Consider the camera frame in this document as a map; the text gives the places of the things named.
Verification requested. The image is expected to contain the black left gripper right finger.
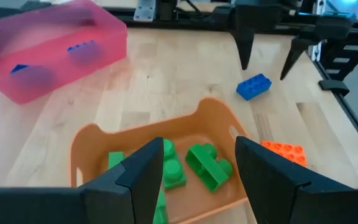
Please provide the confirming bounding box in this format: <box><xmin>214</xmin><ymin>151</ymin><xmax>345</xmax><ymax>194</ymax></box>
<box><xmin>235</xmin><ymin>136</ymin><xmax>358</xmax><ymax>224</ymax></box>

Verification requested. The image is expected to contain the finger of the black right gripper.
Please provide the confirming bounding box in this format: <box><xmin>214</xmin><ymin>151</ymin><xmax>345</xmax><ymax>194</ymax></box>
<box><xmin>280</xmin><ymin>15</ymin><xmax>356</xmax><ymax>81</ymax></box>
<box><xmin>231</xmin><ymin>6</ymin><xmax>282</xmax><ymax>70</ymax></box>

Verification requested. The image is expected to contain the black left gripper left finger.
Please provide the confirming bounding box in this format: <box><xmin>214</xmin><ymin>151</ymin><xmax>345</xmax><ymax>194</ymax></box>
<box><xmin>0</xmin><ymin>136</ymin><xmax>165</xmax><ymax>224</ymax></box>

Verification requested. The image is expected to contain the green two-stud toy block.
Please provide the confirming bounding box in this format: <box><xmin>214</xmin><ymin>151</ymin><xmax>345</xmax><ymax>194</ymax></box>
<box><xmin>108</xmin><ymin>151</ymin><xmax>126</xmax><ymax>170</ymax></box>
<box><xmin>152</xmin><ymin>188</ymin><xmax>170</xmax><ymax>224</ymax></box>
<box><xmin>185</xmin><ymin>142</ymin><xmax>234</xmax><ymax>194</ymax></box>
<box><xmin>162</xmin><ymin>139</ymin><xmax>188</xmax><ymax>191</ymax></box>

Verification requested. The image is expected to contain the blue toy block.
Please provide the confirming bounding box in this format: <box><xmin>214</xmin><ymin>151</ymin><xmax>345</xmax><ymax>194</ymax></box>
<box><xmin>236</xmin><ymin>73</ymin><xmax>272</xmax><ymax>101</ymax></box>
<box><xmin>67</xmin><ymin>39</ymin><xmax>105</xmax><ymax>66</ymax></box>
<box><xmin>9</xmin><ymin>63</ymin><xmax>54</xmax><ymax>90</ymax></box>

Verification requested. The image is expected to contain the orange plastic bin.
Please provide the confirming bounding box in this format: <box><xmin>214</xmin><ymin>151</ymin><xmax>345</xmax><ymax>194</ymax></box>
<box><xmin>70</xmin><ymin>97</ymin><xmax>251</xmax><ymax>224</ymax></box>

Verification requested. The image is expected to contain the orange toy block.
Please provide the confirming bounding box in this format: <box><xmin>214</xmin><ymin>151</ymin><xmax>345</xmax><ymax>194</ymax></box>
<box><xmin>259</xmin><ymin>140</ymin><xmax>308</xmax><ymax>167</ymax></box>

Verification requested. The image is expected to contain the pink translucent plastic bin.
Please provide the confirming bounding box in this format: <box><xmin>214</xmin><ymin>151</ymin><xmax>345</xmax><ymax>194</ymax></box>
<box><xmin>0</xmin><ymin>0</ymin><xmax>129</xmax><ymax>105</ymax></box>

